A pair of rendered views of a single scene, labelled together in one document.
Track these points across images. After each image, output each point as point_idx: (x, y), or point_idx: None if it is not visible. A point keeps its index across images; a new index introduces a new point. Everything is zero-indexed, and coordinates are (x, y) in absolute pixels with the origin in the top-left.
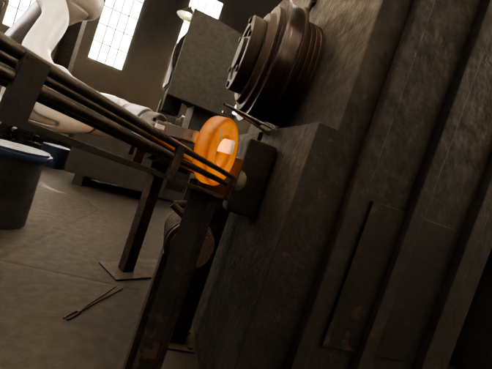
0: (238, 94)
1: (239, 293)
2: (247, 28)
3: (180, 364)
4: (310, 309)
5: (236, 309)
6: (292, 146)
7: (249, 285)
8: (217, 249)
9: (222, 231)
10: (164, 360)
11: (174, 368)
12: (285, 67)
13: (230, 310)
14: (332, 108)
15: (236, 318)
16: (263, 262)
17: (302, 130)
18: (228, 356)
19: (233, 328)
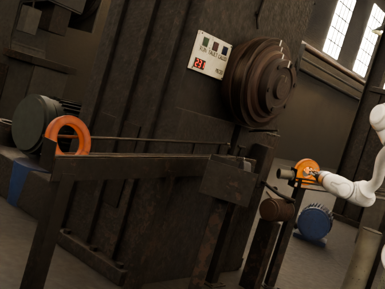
0: (264, 112)
1: (243, 217)
2: (285, 65)
3: (221, 278)
4: None
5: (243, 223)
6: (268, 144)
7: (250, 210)
8: (203, 218)
9: (205, 204)
10: (228, 283)
11: (226, 280)
12: None
13: (238, 228)
14: (271, 122)
15: (244, 226)
16: (258, 196)
17: (272, 137)
18: (243, 240)
19: (243, 230)
